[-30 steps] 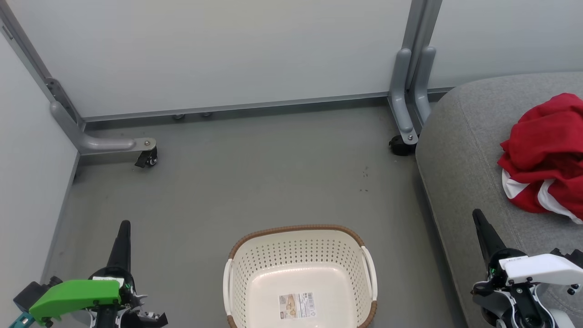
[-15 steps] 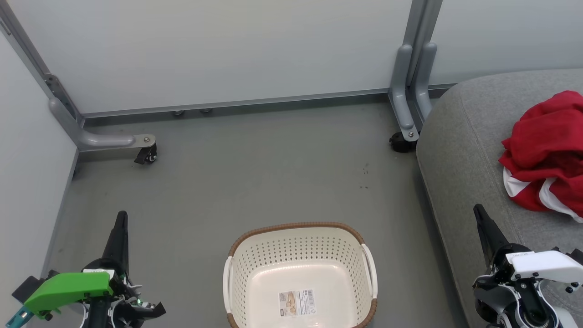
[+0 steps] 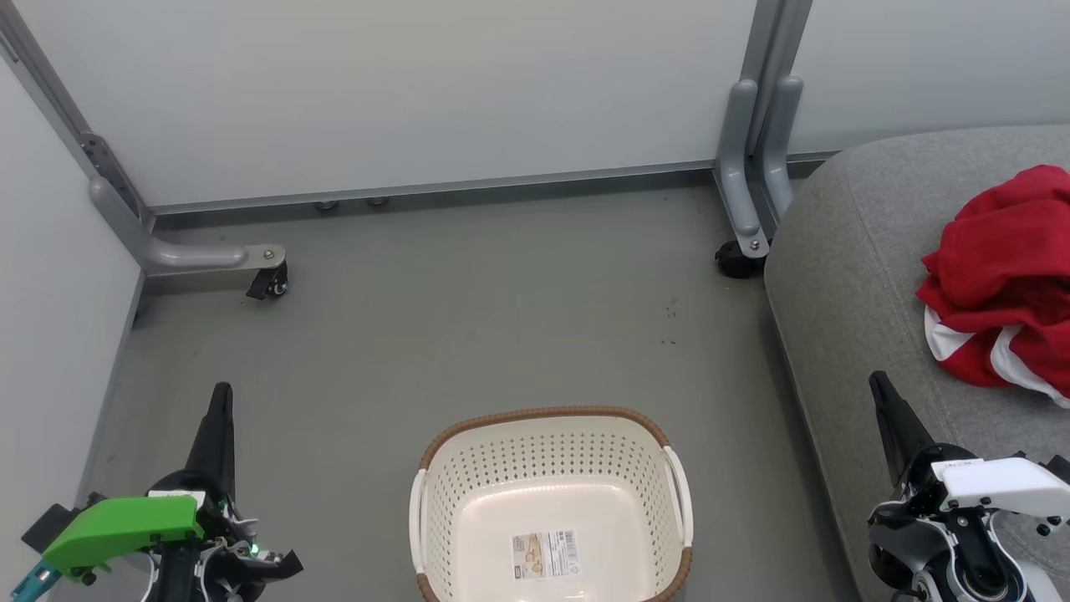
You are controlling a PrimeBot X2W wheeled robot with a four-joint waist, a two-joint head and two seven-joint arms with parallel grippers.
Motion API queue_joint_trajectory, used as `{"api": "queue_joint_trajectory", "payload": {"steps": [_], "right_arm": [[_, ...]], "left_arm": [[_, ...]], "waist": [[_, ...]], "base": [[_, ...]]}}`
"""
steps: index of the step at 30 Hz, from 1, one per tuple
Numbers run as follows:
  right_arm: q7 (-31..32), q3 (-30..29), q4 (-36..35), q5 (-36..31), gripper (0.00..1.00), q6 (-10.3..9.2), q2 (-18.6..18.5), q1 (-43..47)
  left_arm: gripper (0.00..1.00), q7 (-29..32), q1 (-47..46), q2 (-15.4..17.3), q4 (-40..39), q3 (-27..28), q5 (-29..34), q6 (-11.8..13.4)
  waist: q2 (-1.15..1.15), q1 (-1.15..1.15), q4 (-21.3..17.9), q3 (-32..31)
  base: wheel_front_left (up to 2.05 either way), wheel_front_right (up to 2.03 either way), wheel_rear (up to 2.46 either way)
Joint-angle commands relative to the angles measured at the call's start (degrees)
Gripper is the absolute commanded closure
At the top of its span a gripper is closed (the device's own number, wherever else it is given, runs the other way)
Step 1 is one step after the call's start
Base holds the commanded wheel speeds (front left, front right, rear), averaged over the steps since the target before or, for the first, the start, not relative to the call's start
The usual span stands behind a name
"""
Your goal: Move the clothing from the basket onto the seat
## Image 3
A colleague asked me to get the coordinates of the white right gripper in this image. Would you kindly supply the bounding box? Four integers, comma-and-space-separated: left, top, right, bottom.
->
868, 370, 1070, 523

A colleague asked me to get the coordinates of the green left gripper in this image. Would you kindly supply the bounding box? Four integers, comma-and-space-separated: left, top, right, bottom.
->
21, 382, 303, 584

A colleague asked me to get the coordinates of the red and white garment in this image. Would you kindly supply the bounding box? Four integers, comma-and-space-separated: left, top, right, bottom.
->
916, 165, 1070, 409

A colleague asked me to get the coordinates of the grey fabric sofa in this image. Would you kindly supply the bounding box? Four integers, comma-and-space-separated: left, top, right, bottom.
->
764, 125, 1070, 602

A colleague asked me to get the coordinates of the black partition caster wheel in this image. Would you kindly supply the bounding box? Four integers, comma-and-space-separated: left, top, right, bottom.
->
246, 263, 290, 301
715, 241, 766, 279

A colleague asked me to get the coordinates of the grey partition foot tube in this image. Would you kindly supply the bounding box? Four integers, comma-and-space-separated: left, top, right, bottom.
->
88, 176, 287, 273
716, 79, 767, 258

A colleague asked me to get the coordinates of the cream perforated laundry basket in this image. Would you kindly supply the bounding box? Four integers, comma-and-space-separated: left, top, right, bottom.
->
409, 406, 695, 602

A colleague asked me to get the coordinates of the paper label sticker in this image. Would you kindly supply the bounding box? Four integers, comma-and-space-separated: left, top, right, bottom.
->
511, 530, 580, 580

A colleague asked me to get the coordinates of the teal cable connector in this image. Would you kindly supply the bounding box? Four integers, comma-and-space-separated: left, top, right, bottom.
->
8, 560, 61, 602

